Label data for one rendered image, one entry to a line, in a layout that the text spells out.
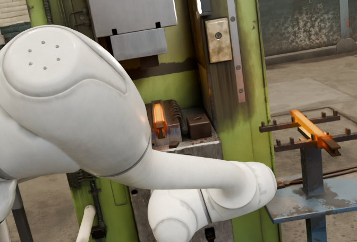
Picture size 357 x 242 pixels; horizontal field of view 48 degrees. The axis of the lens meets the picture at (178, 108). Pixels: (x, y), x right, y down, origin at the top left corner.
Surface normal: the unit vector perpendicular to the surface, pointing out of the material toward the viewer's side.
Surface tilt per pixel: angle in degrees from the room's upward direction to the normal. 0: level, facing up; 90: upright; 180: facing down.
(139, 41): 90
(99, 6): 90
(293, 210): 0
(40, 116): 113
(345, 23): 90
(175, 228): 82
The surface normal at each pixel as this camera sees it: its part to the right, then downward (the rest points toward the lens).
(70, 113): 0.44, 0.54
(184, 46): 0.08, 0.25
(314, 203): -0.15, -0.95
